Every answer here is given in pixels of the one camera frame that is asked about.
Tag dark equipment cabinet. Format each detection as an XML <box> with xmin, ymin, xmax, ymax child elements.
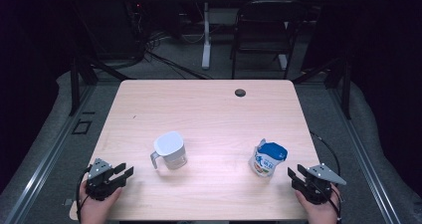
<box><xmin>78</xmin><ymin>0</ymin><xmax>147</xmax><ymax>61</ymax></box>

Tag white desk leg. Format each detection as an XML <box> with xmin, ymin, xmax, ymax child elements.
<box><xmin>201</xmin><ymin>2</ymin><xmax>212</xmax><ymax>71</ymax></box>

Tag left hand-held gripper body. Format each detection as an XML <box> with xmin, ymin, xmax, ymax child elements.
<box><xmin>85</xmin><ymin>157</ymin><xmax>127</xmax><ymax>202</ymax></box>

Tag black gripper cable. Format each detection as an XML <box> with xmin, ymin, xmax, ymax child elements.
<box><xmin>309</xmin><ymin>130</ymin><xmax>343</xmax><ymax>223</ymax></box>
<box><xmin>76</xmin><ymin>165</ymin><xmax>93</xmax><ymax>223</ymax></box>

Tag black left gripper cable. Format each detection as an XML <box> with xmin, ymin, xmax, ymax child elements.
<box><xmin>76</xmin><ymin>165</ymin><xmax>93</xmax><ymax>223</ymax></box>

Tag clear jar with white lid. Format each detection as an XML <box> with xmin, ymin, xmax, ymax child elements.
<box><xmin>149</xmin><ymin>130</ymin><xmax>188</xmax><ymax>171</ymax></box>

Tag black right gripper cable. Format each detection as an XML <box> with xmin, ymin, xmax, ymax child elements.
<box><xmin>309</xmin><ymin>130</ymin><xmax>343</xmax><ymax>223</ymax></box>

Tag black metal stand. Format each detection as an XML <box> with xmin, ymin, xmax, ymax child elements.
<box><xmin>69</xmin><ymin>56</ymin><xmax>133</xmax><ymax>116</ymax></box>
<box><xmin>292</xmin><ymin>56</ymin><xmax>352</xmax><ymax>120</ymax></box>

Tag white and blue salt bag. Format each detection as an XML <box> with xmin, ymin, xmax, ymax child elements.
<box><xmin>248</xmin><ymin>137</ymin><xmax>289</xmax><ymax>178</ymax></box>

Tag person's left hand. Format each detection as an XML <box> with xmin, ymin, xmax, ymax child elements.
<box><xmin>79</xmin><ymin>180</ymin><xmax>123</xmax><ymax>224</ymax></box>

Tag aluminium floor rail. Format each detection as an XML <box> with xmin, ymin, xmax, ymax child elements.
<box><xmin>329</xmin><ymin>86</ymin><xmax>401</xmax><ymax>224</ymax></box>
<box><xmin>3</xmin><ymin>84</ymin><xmax>98</xmax><ymax>224</ymax></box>

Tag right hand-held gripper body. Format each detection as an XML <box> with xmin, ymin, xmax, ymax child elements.
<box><xmin>292</xmin><ymin>163</ymin><xmax>347</xmax><ymax>205</ymax></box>

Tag black folding chair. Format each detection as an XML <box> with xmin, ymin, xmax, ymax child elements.
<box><xmin>229</xmin><ymin>0</ymin><xmax>308</xmax><ymax>80</ymax></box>

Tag person's right hand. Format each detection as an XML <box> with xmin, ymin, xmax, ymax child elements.
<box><xmin>295</xmin><ymin>183</ymin><xmax>342</xmax><ymax>224</ymax></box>

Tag black floor cables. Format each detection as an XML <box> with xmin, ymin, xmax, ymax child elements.
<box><xmin>142</xmin><ymin>31</ymin><xmax>213</xmax><ymax>81</ymax></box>

